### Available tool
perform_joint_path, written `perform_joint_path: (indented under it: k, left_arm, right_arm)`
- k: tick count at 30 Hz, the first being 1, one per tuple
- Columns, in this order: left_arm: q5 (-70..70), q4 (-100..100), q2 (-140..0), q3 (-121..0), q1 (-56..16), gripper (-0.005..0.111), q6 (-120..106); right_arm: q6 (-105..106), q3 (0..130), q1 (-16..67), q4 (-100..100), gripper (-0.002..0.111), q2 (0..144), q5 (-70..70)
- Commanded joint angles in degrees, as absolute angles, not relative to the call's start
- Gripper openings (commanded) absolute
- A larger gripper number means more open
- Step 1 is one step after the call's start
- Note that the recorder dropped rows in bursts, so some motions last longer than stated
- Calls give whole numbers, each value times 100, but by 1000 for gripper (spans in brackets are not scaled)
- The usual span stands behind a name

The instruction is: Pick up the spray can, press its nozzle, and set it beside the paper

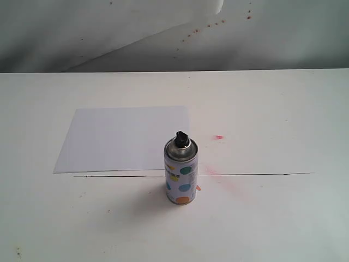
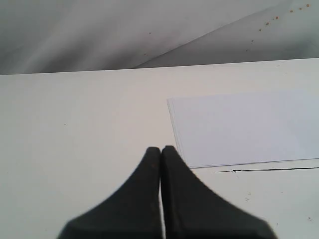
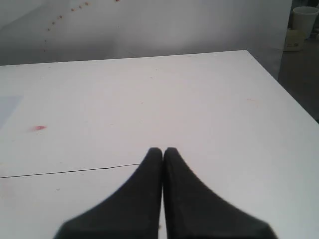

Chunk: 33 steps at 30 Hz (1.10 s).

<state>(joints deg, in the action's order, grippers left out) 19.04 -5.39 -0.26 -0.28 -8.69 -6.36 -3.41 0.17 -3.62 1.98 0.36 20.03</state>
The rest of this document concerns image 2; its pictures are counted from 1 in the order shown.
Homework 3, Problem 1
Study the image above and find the white backdrop cloth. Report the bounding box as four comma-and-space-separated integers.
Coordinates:
0, 0, 319, 74

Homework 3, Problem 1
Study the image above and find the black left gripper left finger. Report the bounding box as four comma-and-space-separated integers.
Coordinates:
58, 147, 162, 239

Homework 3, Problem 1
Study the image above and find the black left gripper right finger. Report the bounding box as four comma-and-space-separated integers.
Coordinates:
160, 146, 276, 239

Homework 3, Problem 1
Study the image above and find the white paper sheet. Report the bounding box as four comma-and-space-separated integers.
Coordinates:
167, 90, 319, 168

